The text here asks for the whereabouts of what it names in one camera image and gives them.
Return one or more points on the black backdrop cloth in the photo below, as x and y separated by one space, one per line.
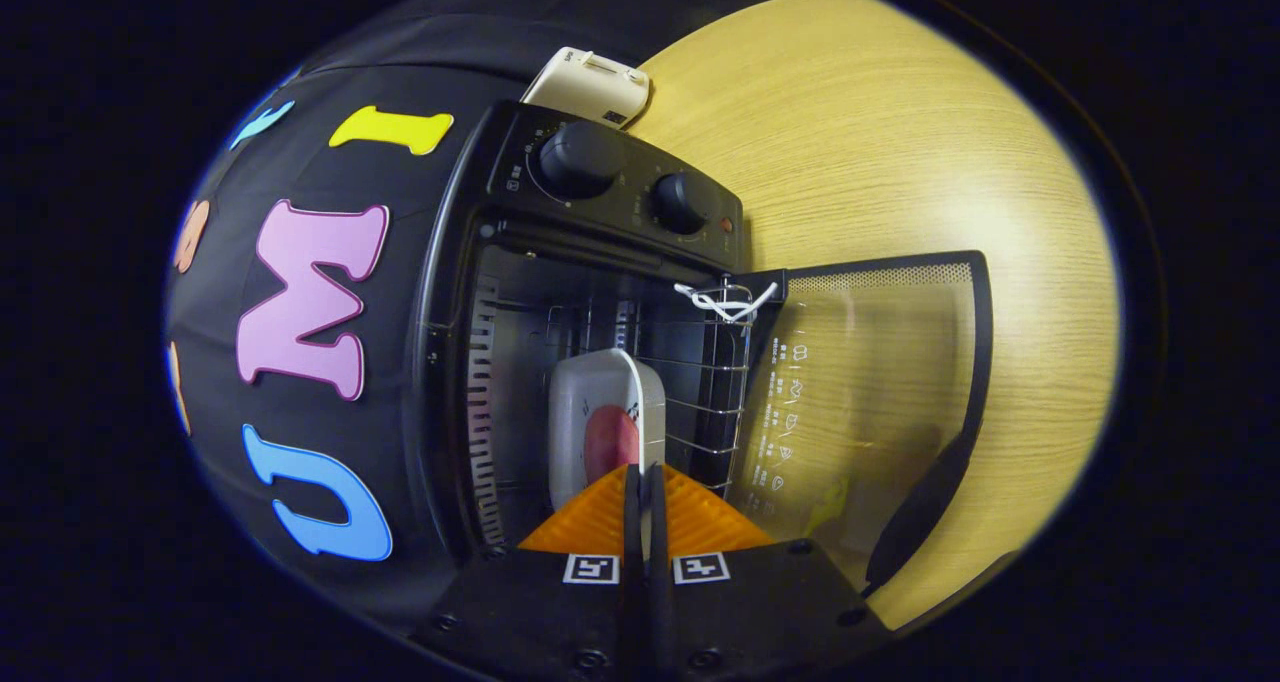
400 312

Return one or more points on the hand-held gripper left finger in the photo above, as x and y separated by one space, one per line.
633 562

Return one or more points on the white square plate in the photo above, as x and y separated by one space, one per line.
580 402

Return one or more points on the white pop-up toaster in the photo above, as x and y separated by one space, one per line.
585 87

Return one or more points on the pink ham slice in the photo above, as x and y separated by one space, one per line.
605 442

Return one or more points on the black toaster oven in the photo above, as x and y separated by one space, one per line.
620 182

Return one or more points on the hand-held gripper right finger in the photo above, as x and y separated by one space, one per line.
660 562

